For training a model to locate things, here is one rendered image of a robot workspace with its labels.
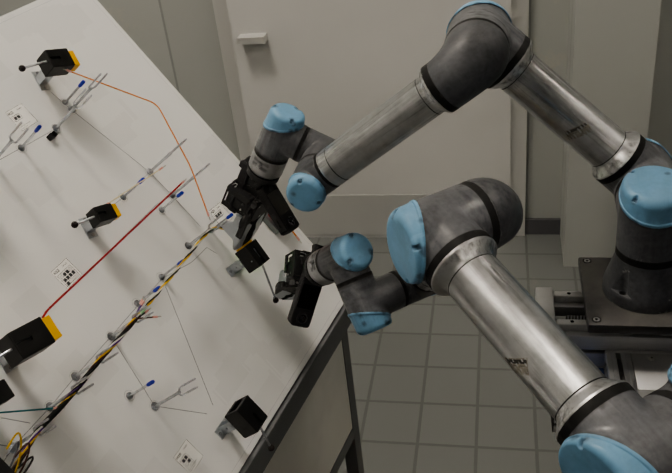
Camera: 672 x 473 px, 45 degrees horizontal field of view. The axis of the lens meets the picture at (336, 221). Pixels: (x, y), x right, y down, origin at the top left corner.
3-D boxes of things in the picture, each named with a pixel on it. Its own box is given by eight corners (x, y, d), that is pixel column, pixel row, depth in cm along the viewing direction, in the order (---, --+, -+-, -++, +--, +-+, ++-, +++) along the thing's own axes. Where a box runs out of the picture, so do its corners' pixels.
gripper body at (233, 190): (238, 193, 184) (255, 151, 177) (268, 214, 182) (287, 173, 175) (219, 206, 177) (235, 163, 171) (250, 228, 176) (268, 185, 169)
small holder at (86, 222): (54, 226, 160) (72, 209, 156) (91, 215, 167) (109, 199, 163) (65, 246, 160) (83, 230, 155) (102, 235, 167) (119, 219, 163)
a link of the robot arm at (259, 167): (294, 157, 172) (274, 170, 166) (287, 174, 175) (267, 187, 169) (266, 138, 174) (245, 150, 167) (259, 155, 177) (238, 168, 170)
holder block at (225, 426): (248, 467, 166) (278, 454, 160) (207, 425, 163) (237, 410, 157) (258, 451, 169) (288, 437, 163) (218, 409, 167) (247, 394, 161)
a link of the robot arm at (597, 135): (646, 237, 155) (427, 55, 145) (637, 199, 167) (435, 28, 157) (698, 197, 148) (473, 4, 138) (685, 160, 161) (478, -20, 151)
